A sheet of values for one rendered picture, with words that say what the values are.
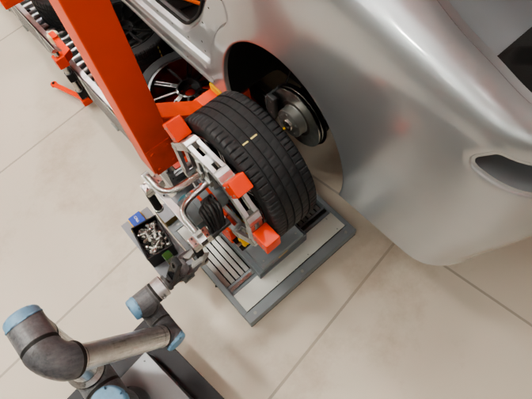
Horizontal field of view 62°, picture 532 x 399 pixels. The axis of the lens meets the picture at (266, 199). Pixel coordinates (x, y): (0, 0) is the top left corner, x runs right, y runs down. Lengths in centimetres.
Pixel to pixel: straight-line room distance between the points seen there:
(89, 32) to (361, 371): 202
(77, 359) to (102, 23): 113
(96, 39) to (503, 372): 245
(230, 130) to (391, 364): 153
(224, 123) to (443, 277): 163
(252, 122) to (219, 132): 13
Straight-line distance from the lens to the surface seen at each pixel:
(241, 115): 173
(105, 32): 182
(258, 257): 245
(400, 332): 261
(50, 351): 147
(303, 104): 198
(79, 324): 287
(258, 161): 165
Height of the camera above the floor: 250
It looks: 61 degrees down
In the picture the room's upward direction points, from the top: 9 degrees counter-clockwise
